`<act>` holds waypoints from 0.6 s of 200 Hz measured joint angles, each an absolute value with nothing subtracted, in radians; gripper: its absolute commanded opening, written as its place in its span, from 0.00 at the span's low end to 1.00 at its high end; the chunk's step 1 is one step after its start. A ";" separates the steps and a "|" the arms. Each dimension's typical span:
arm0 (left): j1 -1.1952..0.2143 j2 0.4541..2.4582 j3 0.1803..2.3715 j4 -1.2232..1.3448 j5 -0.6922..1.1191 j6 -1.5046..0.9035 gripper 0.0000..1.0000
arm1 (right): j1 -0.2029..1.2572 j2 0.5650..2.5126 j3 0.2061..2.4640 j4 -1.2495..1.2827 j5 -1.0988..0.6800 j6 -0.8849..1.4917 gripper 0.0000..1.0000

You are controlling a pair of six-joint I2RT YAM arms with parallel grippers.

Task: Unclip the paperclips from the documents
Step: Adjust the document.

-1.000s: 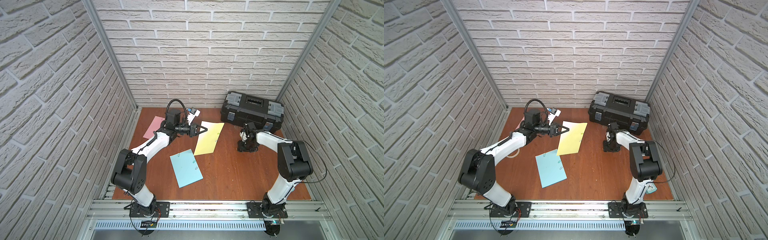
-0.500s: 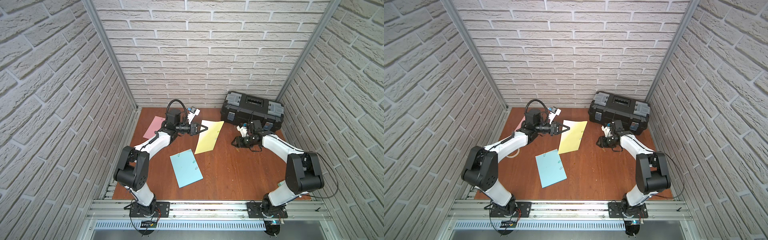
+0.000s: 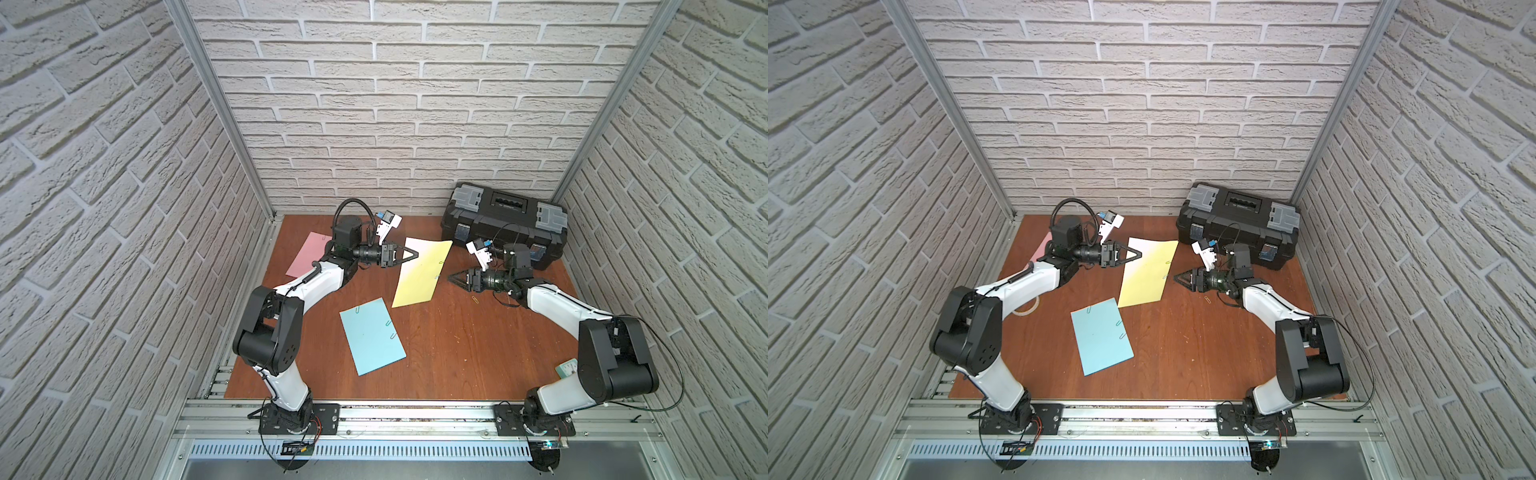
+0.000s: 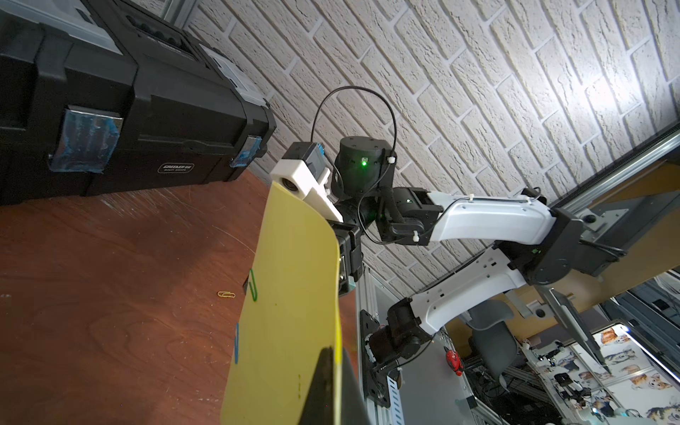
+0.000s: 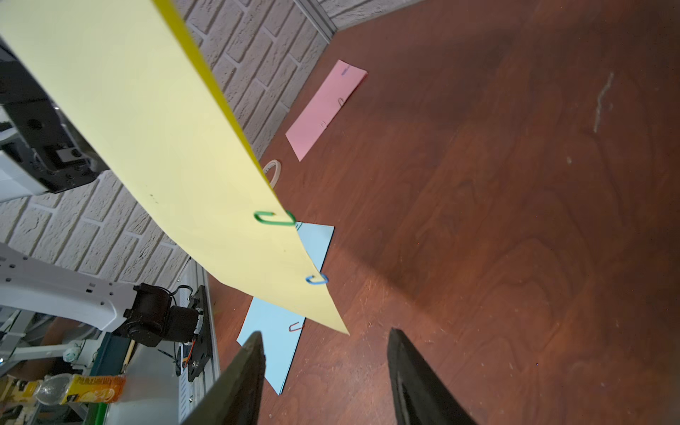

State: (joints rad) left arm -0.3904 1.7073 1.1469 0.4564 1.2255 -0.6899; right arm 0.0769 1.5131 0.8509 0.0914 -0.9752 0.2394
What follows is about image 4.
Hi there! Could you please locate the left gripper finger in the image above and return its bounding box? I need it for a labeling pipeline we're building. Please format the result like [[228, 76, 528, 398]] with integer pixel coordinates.
[[299, 347, 370, 425]]

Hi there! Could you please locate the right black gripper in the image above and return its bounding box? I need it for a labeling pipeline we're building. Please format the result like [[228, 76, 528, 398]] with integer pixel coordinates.
[[332, 221, 364, 296]]

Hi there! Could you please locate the yellow paper sheet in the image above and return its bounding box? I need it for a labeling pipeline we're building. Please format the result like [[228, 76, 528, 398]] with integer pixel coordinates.
[[221, 183, 342, 424]]

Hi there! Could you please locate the gold paperclip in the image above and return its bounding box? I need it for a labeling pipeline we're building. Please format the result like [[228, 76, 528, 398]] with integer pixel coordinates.
[[217, 290, 237, 299]]

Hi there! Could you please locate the black plastic toolbox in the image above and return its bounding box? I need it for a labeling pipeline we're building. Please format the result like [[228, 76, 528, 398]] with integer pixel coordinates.
[[1, 1, 276, 205]]

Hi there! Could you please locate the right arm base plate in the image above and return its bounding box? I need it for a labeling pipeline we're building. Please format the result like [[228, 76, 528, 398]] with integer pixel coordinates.
[[359, 310, 404, 407]]

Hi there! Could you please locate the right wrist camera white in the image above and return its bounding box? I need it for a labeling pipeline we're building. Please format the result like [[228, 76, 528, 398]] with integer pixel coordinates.
[[270, 142, 344, 222]]

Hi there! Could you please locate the right corner aluminium post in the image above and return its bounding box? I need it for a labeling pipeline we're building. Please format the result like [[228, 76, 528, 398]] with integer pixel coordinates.
[[550, 121, 679, 214]]

